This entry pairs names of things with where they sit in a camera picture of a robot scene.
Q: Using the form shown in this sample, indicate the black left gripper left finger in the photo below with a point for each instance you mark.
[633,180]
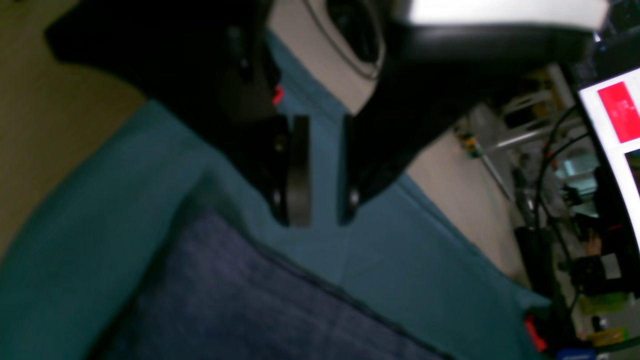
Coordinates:
[208,62]

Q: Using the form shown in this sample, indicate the computer monitor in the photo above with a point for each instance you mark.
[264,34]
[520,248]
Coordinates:
[611,108]

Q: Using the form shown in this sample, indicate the teal table cloth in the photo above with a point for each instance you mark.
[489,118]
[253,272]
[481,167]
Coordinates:
[85,249]

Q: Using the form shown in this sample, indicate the blue-grey heathered T-shirt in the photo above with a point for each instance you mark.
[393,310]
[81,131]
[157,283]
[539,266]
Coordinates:
[211,294]

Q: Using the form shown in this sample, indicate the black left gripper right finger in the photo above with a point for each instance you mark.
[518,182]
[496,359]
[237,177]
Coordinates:
[431,76]

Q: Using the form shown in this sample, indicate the orange black clamp top right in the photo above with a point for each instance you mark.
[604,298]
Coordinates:
[538,341]

